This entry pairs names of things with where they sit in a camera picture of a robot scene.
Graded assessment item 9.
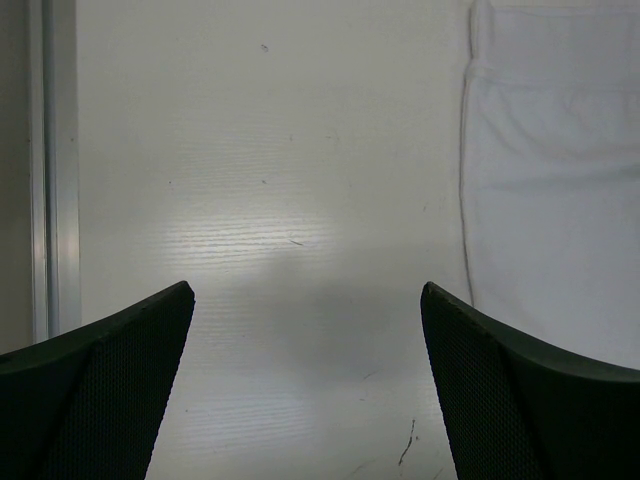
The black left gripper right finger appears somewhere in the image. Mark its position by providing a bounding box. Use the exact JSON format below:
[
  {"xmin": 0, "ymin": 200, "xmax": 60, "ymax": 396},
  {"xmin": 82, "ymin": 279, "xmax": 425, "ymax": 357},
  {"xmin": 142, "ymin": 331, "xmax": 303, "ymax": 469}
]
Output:
[{"xmin": 421, "ymin": 282, "xmax": 639, "ymax": 479}]

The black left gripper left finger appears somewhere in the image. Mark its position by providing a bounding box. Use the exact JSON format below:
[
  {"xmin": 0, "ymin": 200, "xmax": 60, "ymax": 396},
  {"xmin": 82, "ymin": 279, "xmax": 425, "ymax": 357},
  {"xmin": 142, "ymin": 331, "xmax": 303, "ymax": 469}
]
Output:
[{"xmin": 1, "ymin": 281, "xmax": 195, "ymax": 479}]

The white skirt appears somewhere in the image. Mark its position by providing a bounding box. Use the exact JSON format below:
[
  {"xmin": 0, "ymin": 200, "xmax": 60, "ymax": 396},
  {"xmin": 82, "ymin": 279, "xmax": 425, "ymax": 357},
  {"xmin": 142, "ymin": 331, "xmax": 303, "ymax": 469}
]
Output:
[{"xmin": 461, "ymin": 1, "xmax": 639, "ymax": 368}]

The aluminium table edge rail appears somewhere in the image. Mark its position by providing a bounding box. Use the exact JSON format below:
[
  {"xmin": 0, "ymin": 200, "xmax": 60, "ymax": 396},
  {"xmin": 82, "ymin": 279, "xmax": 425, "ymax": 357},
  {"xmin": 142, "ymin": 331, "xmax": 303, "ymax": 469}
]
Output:
[{"xmin": 27, "ymin": 1, "xmax": 81, "ymax": 342}]

